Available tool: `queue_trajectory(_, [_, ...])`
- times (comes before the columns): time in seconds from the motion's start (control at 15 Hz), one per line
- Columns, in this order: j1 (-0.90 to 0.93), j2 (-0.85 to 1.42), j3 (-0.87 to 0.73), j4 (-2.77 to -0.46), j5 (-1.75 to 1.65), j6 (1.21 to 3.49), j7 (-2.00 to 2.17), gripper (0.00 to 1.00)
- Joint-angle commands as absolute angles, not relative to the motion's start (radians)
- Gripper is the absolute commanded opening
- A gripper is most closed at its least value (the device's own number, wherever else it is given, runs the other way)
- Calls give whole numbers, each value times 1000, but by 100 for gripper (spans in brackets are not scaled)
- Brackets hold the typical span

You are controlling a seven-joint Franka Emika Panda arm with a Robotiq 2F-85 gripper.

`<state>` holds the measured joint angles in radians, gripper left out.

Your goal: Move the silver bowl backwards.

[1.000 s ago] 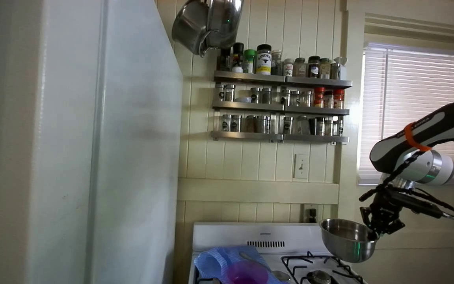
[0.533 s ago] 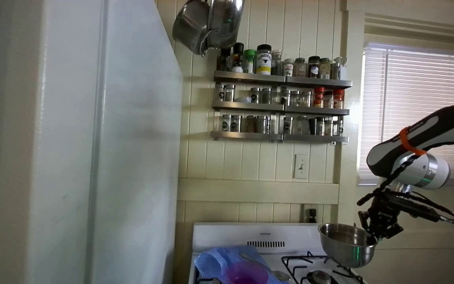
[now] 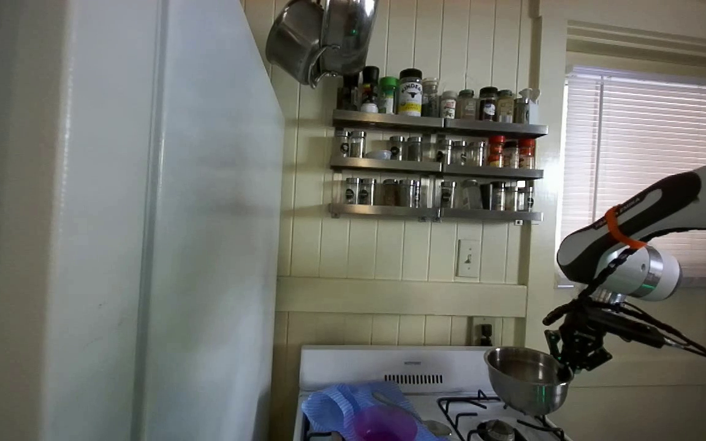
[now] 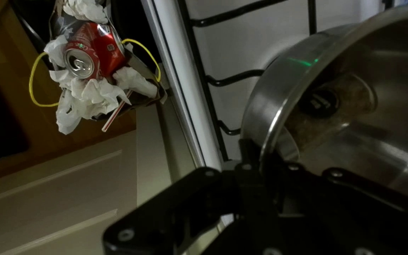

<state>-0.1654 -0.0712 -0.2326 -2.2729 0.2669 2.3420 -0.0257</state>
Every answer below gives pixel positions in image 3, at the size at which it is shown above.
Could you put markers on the blue cloth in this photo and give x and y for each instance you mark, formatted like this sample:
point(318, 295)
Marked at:
point(328, 407)

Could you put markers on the black stove burner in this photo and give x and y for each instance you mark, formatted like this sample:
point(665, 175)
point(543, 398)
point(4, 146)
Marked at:
point(493, 430)

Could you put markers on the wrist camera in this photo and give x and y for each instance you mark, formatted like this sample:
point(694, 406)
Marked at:
point(629, 327)

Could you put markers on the white light switch plate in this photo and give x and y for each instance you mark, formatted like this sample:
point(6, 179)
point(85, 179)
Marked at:
point(468, 258)

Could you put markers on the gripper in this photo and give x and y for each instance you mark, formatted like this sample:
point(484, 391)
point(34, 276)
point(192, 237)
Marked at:
point(578, 323)

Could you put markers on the metal wall spice rack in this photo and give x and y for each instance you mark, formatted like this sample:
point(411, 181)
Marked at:
point(390, 164)

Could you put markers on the white refrigerator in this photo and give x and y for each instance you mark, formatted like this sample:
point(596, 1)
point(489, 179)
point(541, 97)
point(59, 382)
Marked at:
point(120, 233)

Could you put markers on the hanging steel pot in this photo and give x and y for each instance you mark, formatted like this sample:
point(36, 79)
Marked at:
point(292, 46)

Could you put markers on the metal spoon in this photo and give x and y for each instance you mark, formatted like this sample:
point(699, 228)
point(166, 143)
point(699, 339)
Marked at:
point(436, 426)

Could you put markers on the silver metal bowl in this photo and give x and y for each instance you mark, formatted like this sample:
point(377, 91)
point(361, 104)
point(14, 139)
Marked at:
point(524, 383)

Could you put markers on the purple plastic bowl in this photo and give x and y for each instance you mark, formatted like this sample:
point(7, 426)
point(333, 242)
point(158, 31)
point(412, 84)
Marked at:
point(385, 425)

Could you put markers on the wall socket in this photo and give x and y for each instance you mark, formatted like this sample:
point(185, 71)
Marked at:
point(485, 332)

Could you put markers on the window with white blinds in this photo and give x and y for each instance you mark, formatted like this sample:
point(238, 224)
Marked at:
point(641, 141)

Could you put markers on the white gas stove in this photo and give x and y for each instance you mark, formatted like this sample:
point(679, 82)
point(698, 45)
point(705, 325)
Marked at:
point(390, 367)

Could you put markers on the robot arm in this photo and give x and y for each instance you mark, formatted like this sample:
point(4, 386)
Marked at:
point(647, 205)

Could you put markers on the hanging steel mixing bowl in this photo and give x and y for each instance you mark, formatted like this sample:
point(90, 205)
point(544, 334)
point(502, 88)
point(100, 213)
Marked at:
point(348, 33)

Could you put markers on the row of spice jars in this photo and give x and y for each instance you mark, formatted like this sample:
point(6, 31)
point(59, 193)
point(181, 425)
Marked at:
point(445, 150)
point(408, 192)

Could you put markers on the row of assorted spice bottles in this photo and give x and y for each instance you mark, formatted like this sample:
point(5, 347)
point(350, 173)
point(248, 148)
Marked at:
point(410, 95)

